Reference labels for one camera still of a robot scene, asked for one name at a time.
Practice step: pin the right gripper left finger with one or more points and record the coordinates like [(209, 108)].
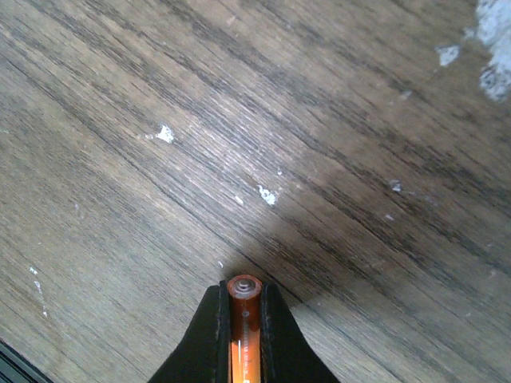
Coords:
[(203, 355)]

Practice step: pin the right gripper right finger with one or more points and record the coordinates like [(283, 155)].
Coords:
[(286, 355)]

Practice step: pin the orange battery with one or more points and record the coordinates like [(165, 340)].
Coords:
[(244, 298)]

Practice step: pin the black enclosure frame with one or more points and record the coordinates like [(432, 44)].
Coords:
[(15, 368)]

